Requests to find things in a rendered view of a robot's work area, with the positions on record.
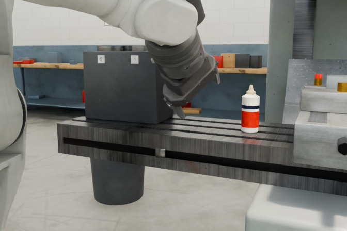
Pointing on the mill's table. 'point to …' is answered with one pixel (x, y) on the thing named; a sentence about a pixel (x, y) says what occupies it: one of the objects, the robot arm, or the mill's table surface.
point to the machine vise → (319, 137)
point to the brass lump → (342, 86)
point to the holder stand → (123, 85)
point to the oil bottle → (250, 112)
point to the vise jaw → (323, 100)
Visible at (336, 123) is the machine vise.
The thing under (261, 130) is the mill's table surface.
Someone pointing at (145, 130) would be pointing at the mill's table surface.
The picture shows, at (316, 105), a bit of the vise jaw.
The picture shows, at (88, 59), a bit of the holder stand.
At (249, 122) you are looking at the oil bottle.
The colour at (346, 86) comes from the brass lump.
